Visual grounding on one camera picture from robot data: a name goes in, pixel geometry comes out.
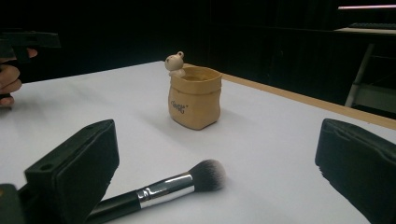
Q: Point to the dark keyboard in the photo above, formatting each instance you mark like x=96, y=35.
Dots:
x=372, y=25

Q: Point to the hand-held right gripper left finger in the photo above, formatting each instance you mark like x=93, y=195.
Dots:
x=74, y=168

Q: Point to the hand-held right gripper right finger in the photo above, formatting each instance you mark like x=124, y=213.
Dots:
x=358, y=161

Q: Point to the tan bag-shaped holder with bear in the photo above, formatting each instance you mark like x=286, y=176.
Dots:
x=194, y=99

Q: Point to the black makeup brush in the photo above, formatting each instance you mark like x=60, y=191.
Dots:
x=165, y=188

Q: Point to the metal-legged table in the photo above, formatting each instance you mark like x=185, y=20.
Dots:
x=370, y=71

